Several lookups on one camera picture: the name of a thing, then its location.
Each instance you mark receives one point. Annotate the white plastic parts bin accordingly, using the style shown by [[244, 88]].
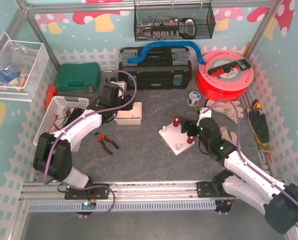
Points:
[[130, 117]]

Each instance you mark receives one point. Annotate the large red spring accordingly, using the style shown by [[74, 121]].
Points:
[[176, 122], [190, 140]]

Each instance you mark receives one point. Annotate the white knit work glove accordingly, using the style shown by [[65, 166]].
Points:
[[227, 109]]

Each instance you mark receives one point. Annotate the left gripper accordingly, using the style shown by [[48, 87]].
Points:
[[126, 105]]

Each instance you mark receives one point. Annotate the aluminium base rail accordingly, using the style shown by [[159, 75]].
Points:
[[129, 191]]

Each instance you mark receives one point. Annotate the white peg base plate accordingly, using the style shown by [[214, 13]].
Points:
[[175, 139]]

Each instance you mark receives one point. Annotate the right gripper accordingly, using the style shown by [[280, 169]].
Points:
[[188, 127]]

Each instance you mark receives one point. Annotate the black yellow work glove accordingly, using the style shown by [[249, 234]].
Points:
[[259, 127]]

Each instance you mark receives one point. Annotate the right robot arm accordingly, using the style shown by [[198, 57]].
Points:
[[275, 200]]

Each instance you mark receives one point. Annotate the clear acrylic wall box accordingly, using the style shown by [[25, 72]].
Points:
[[22, 65]]

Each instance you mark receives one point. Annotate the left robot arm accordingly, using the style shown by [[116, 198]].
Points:
[[53, 155]]

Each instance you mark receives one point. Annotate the black plastic toolbox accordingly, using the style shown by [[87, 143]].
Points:
[[162, 69]]

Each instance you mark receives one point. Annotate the yellow black tool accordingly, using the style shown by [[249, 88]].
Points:
[[256, 106]]

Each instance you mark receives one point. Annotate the black device in basket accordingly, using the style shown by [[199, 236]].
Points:
[[73, 115]]

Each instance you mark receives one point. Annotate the green plastic tool case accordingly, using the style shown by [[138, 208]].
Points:
[[78, 76]]

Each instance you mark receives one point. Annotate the black socket rail orange clips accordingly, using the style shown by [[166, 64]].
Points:
[[241, 64]]

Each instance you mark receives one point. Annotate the grey slotted cable duct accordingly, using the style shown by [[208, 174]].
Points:
[[123, 206]]

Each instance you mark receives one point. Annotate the solder wire spool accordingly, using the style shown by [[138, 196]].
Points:
[[194, 98]]

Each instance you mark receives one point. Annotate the yellow rod in corner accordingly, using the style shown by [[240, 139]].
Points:
[[246, 48]]

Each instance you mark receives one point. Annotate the white perforated basket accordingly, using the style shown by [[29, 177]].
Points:
[[57, 112]]

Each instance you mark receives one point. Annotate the orange tool handle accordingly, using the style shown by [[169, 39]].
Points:
[[52, 91]]

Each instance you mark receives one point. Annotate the orange pneumatic tubing reel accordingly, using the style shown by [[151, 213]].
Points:
[[231, 85]]

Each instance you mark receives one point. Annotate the black wire mesh shelf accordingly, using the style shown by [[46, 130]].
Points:
[[170, 20]]

